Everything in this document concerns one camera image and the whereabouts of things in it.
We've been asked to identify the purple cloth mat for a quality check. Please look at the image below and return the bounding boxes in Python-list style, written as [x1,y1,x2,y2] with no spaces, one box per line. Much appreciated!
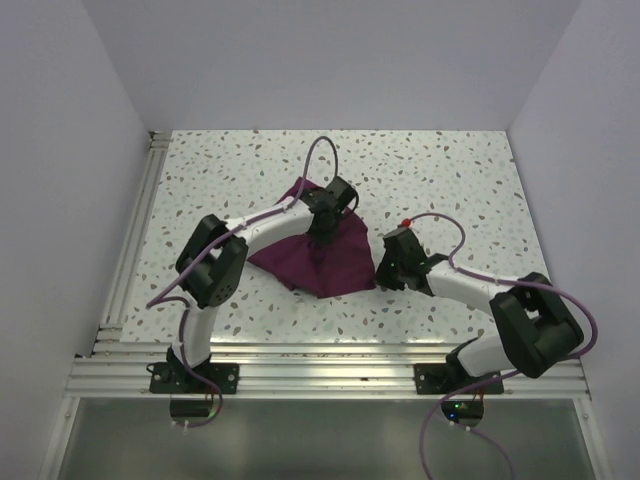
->
[248,208,375,299]

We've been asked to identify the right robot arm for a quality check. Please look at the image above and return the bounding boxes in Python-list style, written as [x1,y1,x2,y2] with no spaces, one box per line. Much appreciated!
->
[375,227,584,394]

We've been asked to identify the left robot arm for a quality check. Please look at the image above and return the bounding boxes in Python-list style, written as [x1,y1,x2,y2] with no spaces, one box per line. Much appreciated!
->
[172,177,358,393]

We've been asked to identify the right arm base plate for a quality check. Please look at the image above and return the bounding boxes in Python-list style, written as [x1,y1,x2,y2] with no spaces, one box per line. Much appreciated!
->
[413,363,500,395]

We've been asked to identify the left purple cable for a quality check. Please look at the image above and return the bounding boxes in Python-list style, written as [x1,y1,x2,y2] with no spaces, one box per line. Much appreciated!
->
[145,135,341,429]

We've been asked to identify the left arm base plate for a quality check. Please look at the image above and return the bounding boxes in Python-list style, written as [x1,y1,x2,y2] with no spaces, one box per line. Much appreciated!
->
[146,362,240,395]

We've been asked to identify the aluminium frame rails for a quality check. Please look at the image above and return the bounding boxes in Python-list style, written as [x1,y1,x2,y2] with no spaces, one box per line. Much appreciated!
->
[43,129,611,479]

